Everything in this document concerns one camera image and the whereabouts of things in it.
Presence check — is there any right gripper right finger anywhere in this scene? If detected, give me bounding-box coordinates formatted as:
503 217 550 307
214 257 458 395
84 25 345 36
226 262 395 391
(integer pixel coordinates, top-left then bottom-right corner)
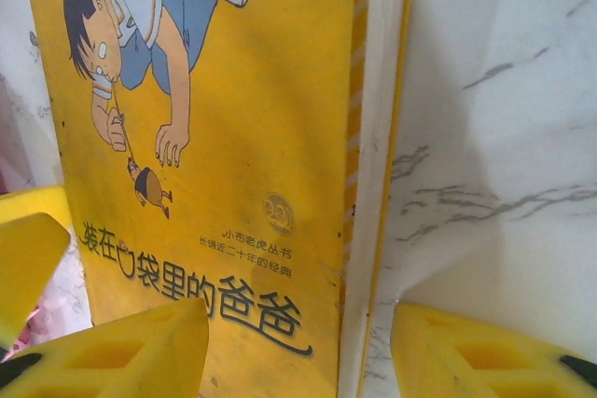
394 302 597 398

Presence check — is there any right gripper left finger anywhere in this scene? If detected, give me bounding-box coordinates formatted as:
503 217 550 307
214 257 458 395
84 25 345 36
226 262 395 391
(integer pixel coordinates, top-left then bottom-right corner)
0 297 210 398

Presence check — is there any yellow book with crouching boy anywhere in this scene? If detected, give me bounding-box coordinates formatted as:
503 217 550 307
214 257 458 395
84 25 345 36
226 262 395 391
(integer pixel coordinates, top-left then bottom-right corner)
21 0 419 398

